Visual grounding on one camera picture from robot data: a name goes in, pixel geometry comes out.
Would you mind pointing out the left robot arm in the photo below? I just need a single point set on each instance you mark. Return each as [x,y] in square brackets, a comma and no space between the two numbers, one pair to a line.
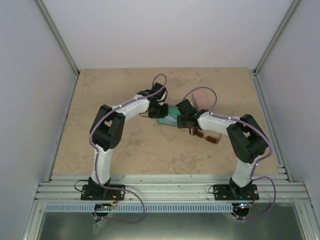
[107,130]

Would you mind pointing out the aluminium rail frame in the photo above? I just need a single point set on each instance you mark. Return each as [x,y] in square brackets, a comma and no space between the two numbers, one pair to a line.
[161,164]

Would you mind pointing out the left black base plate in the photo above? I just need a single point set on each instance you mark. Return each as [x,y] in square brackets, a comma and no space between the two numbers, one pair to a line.
[90,193]

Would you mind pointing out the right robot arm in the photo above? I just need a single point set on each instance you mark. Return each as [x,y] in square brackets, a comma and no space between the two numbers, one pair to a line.
[247,139]

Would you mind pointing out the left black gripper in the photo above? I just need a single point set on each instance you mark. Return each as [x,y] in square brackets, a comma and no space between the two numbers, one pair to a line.
[163,113]

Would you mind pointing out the brown rectangular sunglasses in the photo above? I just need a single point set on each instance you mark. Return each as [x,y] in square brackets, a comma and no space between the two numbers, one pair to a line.
[210,136]

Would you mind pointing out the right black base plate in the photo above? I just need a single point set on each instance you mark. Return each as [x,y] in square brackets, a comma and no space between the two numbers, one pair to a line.
[225,192]

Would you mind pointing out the left corner aluminium post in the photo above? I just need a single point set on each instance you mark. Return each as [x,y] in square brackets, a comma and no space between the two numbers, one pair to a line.
[53,28]

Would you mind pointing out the pink glasses case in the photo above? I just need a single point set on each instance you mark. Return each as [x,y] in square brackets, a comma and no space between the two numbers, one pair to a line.
[200,99]

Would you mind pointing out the blue-grey glasses case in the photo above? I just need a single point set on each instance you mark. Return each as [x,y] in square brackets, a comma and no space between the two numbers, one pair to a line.
[173,110]

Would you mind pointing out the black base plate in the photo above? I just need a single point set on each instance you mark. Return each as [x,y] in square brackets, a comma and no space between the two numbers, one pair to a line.
[90,193]
[225,192]

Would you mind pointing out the corner aluminium post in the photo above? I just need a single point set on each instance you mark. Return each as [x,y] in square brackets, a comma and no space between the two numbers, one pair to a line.
[294,5]
[53,28]

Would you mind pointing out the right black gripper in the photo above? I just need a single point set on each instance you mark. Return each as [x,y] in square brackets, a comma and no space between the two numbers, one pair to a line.
[180,125]

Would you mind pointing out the right corner aluminium post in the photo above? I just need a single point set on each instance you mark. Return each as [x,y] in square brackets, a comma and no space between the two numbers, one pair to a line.
[294,5]

